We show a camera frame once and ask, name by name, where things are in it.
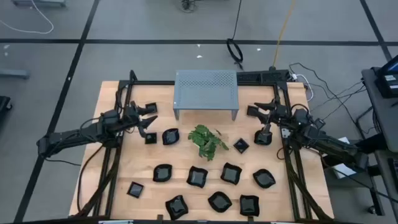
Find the grey side table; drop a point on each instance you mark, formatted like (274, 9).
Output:
(385, 118)

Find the grey perforated metal shelf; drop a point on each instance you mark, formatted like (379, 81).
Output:
(205, 90)

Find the black laptop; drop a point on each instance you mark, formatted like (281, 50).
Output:
(387, 84)

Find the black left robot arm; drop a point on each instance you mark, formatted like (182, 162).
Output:
(77, 133)

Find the green plant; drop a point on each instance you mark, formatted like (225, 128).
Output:
(205, 141)

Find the white paper sheet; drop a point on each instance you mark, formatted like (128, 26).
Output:
(343, 171)

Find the black power strip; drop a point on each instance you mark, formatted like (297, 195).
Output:
(264, 76)

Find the black rectangular box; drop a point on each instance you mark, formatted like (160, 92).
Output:
(251, 110)

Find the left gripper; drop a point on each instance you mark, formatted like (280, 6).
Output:
(132, 115)

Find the black rounded mini plate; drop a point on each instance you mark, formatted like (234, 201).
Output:
(263, 139)

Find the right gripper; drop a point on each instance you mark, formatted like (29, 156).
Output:
(278, 113)

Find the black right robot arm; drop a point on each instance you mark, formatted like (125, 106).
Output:
(326, 144)

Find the black wavy square plate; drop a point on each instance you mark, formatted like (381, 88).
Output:
(249, 205)
(197, 177)
(176, 208)
(231, 174)

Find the black leaf shaped plate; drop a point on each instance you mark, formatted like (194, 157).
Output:
(264, 179)
(170, 137)
(162, 173)
(219, 202)

